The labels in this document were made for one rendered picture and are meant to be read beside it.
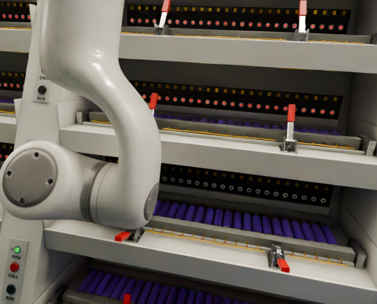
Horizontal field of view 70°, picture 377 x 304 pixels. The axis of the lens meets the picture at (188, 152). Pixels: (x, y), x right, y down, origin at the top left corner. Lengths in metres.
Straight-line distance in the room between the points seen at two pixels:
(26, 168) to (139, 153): 0.12
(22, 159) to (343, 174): 0.47
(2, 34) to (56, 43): 0.42
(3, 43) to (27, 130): 0.21
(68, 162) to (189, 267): 0.31
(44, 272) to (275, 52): 0.63
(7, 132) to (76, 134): 0.16
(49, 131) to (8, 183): 0.29
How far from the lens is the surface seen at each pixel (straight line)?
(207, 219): 0.58
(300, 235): 0.59
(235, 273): 0.52
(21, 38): 0.72
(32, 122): 0.64
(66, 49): 0.33
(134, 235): 0.53
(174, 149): 0.50
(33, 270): 0.65
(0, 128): 0.69
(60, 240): 0.61
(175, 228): 0.56
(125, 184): 0.30
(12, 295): 0.69
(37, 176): 0.31
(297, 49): 0.55
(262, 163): 0.49
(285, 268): 0.46
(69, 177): 0.30
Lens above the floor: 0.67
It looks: 3 degrees up
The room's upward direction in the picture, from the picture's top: 7 degrees clockwise
